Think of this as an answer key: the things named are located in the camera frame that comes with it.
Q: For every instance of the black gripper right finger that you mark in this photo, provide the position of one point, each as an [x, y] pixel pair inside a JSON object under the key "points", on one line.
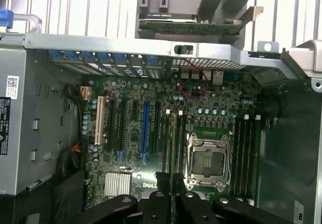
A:
{"points": [[188, 209]]}

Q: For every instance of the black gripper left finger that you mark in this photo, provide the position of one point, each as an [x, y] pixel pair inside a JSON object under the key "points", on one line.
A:
{"points": [[158, 209]]}

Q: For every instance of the black RAM slot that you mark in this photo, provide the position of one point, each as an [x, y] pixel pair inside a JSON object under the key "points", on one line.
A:
{"points": [[236, 158], [170, 143], [248, 158], [242, 158], [179, 143], [184, 143], [166, 138], [254, 158]]}

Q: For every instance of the silver finned chipset heatsink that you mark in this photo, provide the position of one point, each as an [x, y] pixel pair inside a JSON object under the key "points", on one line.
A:
{"points": [[118, 185]]}

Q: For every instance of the silver CPU socket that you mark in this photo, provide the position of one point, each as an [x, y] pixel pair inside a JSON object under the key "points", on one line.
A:
{"points": [[208, 161]]}

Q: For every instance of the green Dell motherboard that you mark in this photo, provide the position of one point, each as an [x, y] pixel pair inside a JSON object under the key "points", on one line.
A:
{"points": [[134, 138]]}

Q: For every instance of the long black expansion slot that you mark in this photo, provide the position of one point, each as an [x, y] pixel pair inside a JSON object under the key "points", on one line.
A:
{"points": [[122, 128], [112, 125], [156, 128]]}

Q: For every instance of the blue expansion slot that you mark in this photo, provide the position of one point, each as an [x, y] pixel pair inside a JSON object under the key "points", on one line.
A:
{"points": [[145, 128]]}

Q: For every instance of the short black expansion slot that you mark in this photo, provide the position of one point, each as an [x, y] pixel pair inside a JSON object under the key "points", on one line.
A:
{"points": [[134, 108]]}

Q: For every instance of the white expansion slot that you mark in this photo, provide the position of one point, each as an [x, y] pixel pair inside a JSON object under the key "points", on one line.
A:
{"points": [[99, 120]]}

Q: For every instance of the black plastic drive bay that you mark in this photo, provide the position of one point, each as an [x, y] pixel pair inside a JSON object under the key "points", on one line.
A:
{"points": [[50, 198]]}

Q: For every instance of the white printed sticker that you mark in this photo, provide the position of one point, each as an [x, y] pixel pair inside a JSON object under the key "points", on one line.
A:
{"points": [[302, 212]]}

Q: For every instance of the grey metal PC case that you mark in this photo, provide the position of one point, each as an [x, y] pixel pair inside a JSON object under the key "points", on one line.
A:
{"points": [[289, 146]]}

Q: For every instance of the white power connector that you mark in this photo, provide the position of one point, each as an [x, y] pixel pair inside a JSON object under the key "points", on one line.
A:
{"points": [[85, 92]]}

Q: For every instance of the grey power supply unit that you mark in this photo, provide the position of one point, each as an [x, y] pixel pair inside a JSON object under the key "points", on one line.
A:
{"points": [[15, 133]]}

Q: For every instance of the grey case foot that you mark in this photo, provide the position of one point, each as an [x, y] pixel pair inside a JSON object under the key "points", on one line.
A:
{"points": [[304, 58]]}

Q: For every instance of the blue plastic case latch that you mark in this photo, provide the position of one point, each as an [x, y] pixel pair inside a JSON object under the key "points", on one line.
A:
{"points": [[5, 18]]}

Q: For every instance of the black intrusion switch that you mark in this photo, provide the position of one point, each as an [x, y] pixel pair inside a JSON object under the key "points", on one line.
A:
{"points": [[178, 49]]}

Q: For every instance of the graphics card with bracket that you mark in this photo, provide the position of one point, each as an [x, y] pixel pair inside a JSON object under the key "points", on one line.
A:
{"points": [[188, 25]]}

